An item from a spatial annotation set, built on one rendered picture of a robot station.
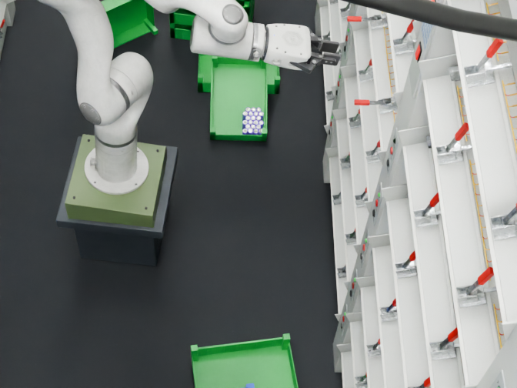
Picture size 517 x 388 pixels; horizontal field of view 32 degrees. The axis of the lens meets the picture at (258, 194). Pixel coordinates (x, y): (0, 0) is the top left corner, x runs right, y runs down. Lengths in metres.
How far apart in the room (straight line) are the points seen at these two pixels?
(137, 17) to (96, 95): 1.25
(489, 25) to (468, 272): 0.50
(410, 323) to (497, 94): 0.61
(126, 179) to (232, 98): 0.74
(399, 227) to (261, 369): 0.99
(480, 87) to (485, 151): 0.12
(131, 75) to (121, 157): 0.29
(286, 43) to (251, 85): 1.30
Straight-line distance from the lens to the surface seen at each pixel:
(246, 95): 3.30
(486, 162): 1.32
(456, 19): 1.05
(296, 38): 2.05
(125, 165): 2.64
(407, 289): 1.87
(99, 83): 2.35
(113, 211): 2.66
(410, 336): 1.83
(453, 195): 1.52
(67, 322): 2.89
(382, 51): 2.25
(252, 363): 2.80
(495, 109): 1.38
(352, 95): 2.67
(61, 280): 2.97
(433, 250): 1.69
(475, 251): 1.46
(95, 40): 2.31
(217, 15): 1.93
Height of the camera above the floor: 2.58
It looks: 56 degrees down
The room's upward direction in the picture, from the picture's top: 5 degrees clockwise
